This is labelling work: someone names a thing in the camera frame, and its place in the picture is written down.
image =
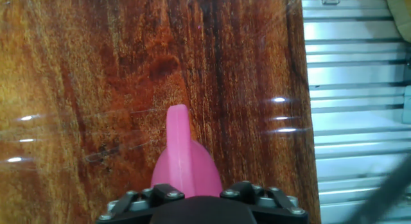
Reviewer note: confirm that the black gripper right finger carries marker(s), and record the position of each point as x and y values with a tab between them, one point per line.
273	214

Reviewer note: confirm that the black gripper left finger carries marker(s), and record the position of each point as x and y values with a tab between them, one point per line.
128	211

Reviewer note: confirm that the pink plastic watering can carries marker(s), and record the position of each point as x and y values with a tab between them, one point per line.
186	166

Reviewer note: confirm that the glossy wood grain board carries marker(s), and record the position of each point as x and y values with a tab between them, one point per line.
96	89

